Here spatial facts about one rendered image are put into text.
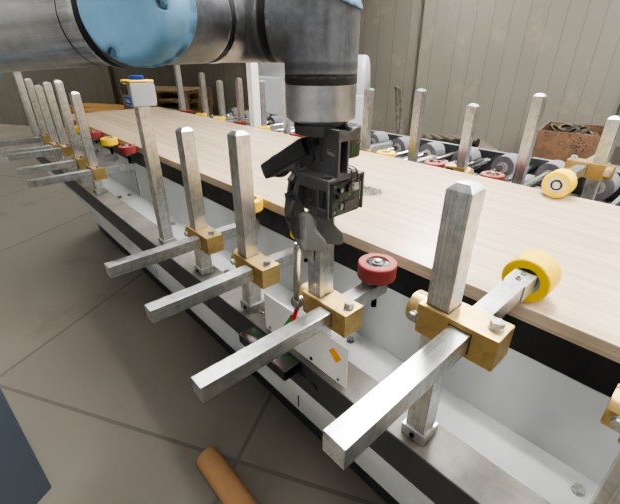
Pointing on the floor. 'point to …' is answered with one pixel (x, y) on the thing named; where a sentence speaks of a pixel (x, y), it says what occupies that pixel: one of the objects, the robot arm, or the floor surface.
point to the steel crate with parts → (567, 140)
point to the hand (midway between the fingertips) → (310, 251)
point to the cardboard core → (223, 478)
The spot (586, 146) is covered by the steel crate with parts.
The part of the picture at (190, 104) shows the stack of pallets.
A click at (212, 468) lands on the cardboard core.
